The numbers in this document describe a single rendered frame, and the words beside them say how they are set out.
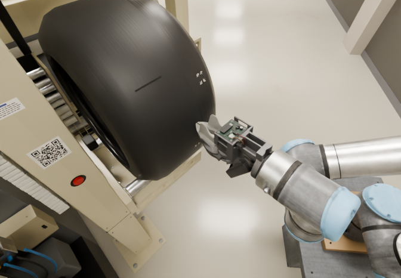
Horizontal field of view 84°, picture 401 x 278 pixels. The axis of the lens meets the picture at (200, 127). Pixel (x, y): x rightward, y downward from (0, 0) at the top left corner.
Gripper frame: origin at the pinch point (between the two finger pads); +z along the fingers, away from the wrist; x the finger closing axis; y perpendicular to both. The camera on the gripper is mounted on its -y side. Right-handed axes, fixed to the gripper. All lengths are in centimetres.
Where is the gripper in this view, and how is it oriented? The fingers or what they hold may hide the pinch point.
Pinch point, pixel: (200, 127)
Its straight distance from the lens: 58.9
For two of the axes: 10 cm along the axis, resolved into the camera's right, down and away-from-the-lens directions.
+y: -0.9, -6.9, -7.2
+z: -7.0, -4.8, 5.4
